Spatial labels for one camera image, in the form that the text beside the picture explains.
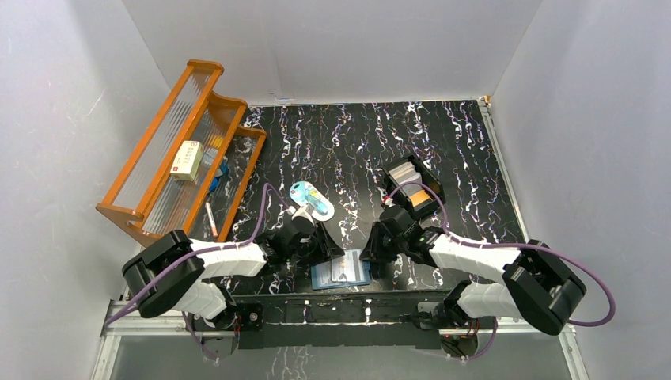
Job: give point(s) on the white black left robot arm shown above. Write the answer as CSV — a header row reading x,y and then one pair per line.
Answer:
x,y
174,272

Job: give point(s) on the blue oval blister package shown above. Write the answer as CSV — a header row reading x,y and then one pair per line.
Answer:
x,y
303,193

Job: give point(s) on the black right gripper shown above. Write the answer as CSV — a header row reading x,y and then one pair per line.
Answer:
x,y
373,251

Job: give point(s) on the black card storage box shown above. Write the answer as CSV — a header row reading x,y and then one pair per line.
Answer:
x,y
419,199

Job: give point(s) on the stack of credit cards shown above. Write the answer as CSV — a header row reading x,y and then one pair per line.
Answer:
x,y
404,173

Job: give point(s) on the pink pen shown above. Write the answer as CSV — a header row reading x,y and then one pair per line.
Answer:
x,y
210,217

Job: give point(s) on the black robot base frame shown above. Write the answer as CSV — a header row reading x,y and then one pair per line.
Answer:
x,y
414,319

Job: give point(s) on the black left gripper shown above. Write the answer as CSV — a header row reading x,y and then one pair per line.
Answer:
x,y
322,243

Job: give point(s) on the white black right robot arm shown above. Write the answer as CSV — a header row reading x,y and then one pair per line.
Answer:
x,y
524,282

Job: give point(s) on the blue leather card holder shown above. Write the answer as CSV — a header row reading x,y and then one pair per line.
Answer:
x,y
344,271

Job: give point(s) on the orange wooden shelf rack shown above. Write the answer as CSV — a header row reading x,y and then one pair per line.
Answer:
x,y
146,203

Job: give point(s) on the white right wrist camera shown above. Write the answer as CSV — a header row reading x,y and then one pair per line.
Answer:
x,y
387,202

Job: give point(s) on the blue item on shelf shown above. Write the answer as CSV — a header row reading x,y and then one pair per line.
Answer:
x,y
221,173

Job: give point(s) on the white medicine box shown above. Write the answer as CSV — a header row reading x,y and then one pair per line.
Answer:
x,y
186,163

